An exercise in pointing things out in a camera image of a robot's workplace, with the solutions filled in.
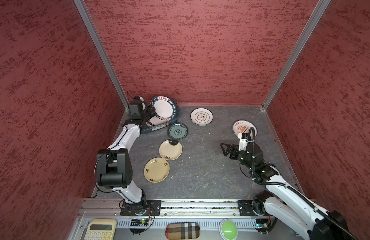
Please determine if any blue translucent plastic bin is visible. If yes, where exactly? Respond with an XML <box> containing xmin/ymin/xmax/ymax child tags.
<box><xmin>142</xmin><ymin>100</ymin><xmax>181</xmax><ymax>134</ymax></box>

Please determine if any white plate flower outline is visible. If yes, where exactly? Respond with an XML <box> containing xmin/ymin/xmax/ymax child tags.
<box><xmin>191</xmin><ymin>108</ymin><xmax>214</xmax><ymax>126</ymax></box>

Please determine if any right circuit board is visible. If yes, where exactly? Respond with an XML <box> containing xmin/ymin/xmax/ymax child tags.
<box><xmin>255</xmin><ymin>219</ymin><xmax>271</xmax><ymax>230</ymax></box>

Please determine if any right aluminium corner post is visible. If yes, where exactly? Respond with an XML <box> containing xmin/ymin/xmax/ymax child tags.
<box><xmin>262</xmin><ymin>0</ymin><xmax>331</xmax><ymax>111</ymax></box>

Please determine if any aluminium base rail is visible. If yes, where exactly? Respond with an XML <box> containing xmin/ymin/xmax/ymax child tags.
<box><xmin>68</xmin><ymin>197</ymin><xmax>332</xmax><ymax>240</ymax></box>

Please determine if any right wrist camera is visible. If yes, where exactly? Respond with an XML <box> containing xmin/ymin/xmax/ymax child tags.
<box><xmin>238</xmin><ymin>133</ymin><xmax>252</xmax><ymax>151</ymax></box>

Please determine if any white plate green HAO SHI rim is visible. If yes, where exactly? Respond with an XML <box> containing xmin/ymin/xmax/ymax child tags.
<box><xmin>150</xmin><ymin>96</ymin><xmax>177</xmax><ymax>121</ymax></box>

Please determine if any left circuit board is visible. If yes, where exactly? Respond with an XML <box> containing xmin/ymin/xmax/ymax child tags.
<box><xmin>130</xmin><ymin>219</ymin><xmax>149</xmax><ymax>228</ymax></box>

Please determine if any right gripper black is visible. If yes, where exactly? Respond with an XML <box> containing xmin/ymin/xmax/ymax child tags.
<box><xmin>219</xmin><ymin>143</ymin><xmax>254</xmax><ymax>170</ymax></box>

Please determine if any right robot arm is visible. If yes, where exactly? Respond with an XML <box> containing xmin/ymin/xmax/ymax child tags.
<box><xmin>221</xmin><ymin>143</ymin><xmax>356</xmax><ymax>240</ymax></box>

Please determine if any cream calculator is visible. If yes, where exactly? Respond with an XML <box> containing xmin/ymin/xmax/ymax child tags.
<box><xmin>84</xmin><ymin>219</ymin><xmax>117</xmax><ymax>240</ymax></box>

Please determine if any green round button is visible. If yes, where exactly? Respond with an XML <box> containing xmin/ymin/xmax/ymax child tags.
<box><xmin>219</xmin><ymin>219</ymin><xmax>238</xmax><ymax>240</ymax></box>

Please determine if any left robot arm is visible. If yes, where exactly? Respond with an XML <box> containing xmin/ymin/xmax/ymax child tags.
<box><xmin>94</xmin><ymin>97</ymin><xmax>156</xmax><ymax>216</ymax></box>

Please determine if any plaid pouch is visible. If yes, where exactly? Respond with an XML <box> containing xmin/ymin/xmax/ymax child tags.
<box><xmin>165</xmin><ymin>222</ymin><xmax>201</xmax><ymax>240</ymax></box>

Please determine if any small teal patterned plate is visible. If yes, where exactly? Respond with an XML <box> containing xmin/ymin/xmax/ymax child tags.
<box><xmin>168</xmin><ymin>123</ymin><xmax>188</xmax><ymax>140</ymax></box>

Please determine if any left aluminium corner post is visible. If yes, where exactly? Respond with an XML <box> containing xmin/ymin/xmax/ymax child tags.
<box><xmin>74</xmin><ymin>0</ymin><xmax>129</xmax><ymax>110</ymax></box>

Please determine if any aluminium corner post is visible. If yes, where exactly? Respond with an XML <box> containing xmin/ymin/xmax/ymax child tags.
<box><xmin>74</xmin><ymin>0</ymin><xmax>129</xmax><ymax>110</ymax></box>
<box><xmin>262</xmin><ymin>0</ymin><xmax>331</xmax><ymax>111</ymax></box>

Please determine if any circuit board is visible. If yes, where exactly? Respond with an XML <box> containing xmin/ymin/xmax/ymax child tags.
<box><xmin>130</xmin><ymin>219</ymin><xmax>149</xmax><ymax>228</ymax></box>
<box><xmin>255</xmin><ymin>219</ymin><xmax>271</xmax><ymax>230</ymax></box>

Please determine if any white plate orange sunburst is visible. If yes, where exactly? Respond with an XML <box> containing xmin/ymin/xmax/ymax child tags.
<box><xmin>232</xmin><ymin>120</ymin><xmax>258</xmax><ymax>137</ymax></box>

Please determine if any cream plate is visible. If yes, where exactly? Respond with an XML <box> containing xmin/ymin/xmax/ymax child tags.
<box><xmin>159</xmin><ymin>140</ymin><xmax>183</xmax><ymax>161</ymax></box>
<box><xmin>144</xmin><ymin>158</ymin><xmax>170</xmax><ymax>183</ymax></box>

